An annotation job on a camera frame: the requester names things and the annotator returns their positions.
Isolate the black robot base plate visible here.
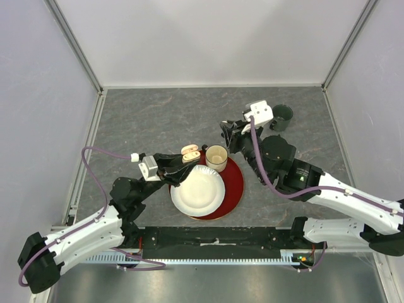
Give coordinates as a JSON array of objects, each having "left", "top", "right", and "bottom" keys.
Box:
[{"left": 138, "top": 227, "right": 327, "bottom": 251}]

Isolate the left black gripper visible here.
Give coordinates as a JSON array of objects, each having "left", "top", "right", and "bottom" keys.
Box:
[{"left": 136, "top": 151, "right": 201, "bottom": 202}]

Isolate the beige mug black handle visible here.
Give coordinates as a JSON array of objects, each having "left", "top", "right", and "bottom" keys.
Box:
[{"left": 202, "top": 145, "right": 228, "bottom": 172}]

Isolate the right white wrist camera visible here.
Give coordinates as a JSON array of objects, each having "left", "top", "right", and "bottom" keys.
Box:
[{"left": 241, "top": 100, "right": 274, "bottom": 134}]

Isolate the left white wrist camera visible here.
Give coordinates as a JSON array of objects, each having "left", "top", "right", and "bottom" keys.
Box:
[{"left": 138, "top": 155, "right": 160, "bottom": 182}]

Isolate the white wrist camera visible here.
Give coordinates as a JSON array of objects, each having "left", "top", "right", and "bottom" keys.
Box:
[
  {"left": 138, "top": 155, "right": 160, "bottom": 182},
  {"left": 241, "top": 100, "right": 274, "bottom": 134}
]

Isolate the dark green cup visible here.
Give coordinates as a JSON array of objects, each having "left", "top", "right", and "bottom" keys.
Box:
[{"left": 270, "top": 104, "right": 294, "bottom": 132}]

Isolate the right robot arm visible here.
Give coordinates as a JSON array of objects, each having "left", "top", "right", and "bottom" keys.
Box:
[{"left": 220, "top": 121, "right": 403, "bottom": 256}]

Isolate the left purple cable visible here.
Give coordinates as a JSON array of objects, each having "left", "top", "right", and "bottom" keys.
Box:
[{"left": 17, "top": 145, "right": 167, "bottom": 287}]

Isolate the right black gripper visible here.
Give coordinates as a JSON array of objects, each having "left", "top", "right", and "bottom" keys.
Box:
[{"left": 220, "top": 119, "right": 270, "bottom": 184}]

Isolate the grey cable duct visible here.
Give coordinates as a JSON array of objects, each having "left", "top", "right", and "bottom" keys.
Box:
[{"left": 82, "top": 251, "right": 313, "bottom": 266}]

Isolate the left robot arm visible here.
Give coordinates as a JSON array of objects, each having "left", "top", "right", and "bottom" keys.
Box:
[{"left": 18, "top": 153, "right": 199, "bottom": 294}]

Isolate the white paper plate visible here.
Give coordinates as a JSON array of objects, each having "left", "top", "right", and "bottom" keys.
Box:
[{"left": 170, "top": 165, "right": 225, "bottom": 217}]

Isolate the pink earbud charging case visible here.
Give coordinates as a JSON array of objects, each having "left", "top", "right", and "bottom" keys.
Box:
[{"left": 181, "top": 144, "right": 201, "bottom": 163}]

